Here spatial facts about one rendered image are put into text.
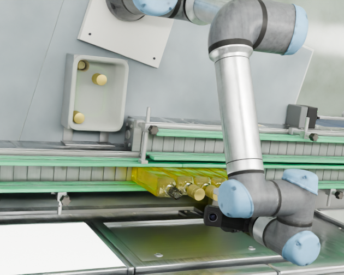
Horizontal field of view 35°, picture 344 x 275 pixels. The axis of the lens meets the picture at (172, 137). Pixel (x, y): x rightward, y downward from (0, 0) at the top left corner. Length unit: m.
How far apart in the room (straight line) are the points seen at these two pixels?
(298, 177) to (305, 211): 0.08
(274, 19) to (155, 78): 0.69
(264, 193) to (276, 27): 0.37
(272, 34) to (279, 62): 0.86
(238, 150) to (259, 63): 0.96
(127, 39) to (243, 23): 0.64
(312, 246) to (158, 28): 0.91
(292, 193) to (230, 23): 0.38
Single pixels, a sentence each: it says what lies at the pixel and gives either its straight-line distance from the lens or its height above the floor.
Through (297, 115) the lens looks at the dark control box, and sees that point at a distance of 2.08.
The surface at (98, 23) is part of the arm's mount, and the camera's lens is 1.72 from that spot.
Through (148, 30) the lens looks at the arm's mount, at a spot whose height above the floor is 0.78.
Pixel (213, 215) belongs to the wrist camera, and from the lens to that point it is 1.29.
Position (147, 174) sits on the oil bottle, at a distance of 1.59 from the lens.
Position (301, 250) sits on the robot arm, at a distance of 1.17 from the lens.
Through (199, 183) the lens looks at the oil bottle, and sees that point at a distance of 1.58.
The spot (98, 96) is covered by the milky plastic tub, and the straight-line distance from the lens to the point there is 1.74.
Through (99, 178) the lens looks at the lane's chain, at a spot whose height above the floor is 0.88.
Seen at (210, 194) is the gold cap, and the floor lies 1.15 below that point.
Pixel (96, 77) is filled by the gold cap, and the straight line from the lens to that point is 1.69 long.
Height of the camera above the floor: 2.40
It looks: 61 degrees down
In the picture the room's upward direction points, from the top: 113 degrees clockwise
